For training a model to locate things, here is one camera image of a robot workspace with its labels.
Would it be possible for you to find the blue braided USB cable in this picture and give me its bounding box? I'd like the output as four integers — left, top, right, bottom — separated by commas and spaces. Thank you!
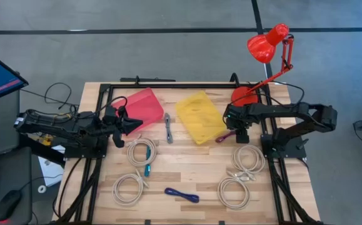
164, 187, 200, 204

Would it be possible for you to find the black floor cable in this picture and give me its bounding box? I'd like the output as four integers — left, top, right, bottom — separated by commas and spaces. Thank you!
19, 82, 80, 110

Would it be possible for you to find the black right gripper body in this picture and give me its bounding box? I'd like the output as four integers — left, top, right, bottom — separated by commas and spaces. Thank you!
223, 104, 254, 131

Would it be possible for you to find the teal braided USB cable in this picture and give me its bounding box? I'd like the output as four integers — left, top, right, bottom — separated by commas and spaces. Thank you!
144, 145, 152, 178

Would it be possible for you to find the black aluminium table frame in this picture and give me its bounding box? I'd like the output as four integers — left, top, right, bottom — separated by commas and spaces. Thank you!
52, 81, 325, 225

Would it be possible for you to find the grey braided USB cable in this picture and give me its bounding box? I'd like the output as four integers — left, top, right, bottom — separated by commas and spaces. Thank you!
164, 112, 174, 144

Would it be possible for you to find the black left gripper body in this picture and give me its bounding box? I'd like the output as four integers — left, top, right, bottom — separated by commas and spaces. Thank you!
102, 106, 129, 134

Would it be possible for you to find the black computer mouse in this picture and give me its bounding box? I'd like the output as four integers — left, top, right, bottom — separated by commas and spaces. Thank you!
0, 189, 23, 222

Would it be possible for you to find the black arched hook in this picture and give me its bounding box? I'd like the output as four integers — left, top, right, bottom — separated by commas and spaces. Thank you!
229, 72, 241, 87

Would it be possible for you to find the yellow translucent plastic bin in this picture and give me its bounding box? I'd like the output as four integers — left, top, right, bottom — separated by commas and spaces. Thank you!
174, 90, 228, 145

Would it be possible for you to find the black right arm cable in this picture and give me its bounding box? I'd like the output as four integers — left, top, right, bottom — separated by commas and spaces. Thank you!
230, 81, 306, 109

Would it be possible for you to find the red translucent plastic bin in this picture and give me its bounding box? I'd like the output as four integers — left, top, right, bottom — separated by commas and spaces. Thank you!
111, 87, 165, 135

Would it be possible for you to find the yellow cable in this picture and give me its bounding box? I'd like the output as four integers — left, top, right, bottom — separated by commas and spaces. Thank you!
39, 112, 74, 147

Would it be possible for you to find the maroon braided USB cable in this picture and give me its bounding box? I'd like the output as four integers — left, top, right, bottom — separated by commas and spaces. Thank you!
215, 130, 238, 144

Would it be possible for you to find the black bar bracket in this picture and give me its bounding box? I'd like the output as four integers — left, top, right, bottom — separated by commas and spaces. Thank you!
119, 76, 177, 84

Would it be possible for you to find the beige usb cable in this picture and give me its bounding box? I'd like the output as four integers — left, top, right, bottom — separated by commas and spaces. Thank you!
126, 137, 158, 168
231, 145, 266, 176
111, 170, 150, 207
217, 171, 256, 211

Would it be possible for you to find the red desk lamp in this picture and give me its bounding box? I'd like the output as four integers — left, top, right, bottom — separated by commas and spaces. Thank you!
230, 23, 295, 108

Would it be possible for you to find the grey side desk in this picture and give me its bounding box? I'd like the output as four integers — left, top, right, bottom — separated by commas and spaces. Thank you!
0, 90, 33, 225

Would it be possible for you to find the white paper sheet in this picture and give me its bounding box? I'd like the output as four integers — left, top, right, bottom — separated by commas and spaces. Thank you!
38, 145, 66, 188

